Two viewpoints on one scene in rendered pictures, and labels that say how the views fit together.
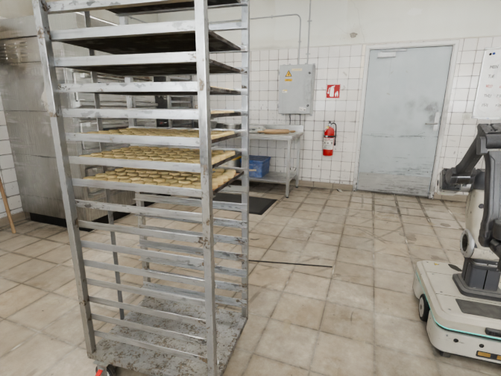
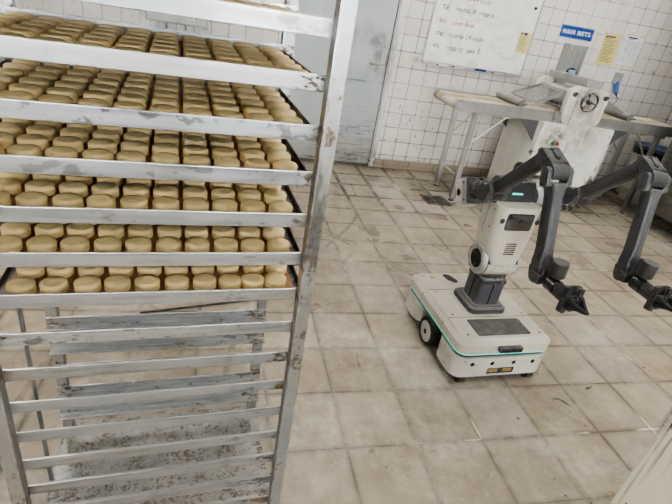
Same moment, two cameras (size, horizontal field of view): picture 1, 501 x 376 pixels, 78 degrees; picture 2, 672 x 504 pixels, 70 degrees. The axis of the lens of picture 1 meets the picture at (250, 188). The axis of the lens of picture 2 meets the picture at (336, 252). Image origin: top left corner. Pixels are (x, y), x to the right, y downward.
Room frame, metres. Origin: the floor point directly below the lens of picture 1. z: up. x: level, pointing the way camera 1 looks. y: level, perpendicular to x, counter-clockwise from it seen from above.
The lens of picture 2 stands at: (0.29, 0.64, 1.55)
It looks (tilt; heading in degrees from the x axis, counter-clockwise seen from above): 28 degrees down; 323
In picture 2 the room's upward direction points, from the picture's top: 10 degrees clockwise
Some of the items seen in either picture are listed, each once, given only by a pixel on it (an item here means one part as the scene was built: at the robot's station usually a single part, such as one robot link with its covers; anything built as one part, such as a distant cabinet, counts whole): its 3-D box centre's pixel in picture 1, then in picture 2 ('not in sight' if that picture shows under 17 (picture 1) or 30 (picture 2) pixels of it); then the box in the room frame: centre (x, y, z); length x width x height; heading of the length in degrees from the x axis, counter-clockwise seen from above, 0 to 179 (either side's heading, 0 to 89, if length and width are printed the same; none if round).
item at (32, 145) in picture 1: (106, 127); not in sight; (3.72, 1.71, 1.00); 1.56 x 1.20 x 2.01; 159
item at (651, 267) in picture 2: not in sight; (638, 271); (0.94, -1.32, 0.81); 0.12 x 0.09 x 0.12; 160
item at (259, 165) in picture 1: (255, 165); not in sight; (4.73, -0.08, 0.36); 0.47 x 0.38 x 0.26; 161
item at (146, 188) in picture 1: (136, 186); (156, 293); (1.14, 0.44, 0.96); 0.64 x 0.03 x 0.03; 74
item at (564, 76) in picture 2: not in sight; (574, 79); (3.06, -3.88, 1.23); 0.58 x 0.19 x 0.07; 159
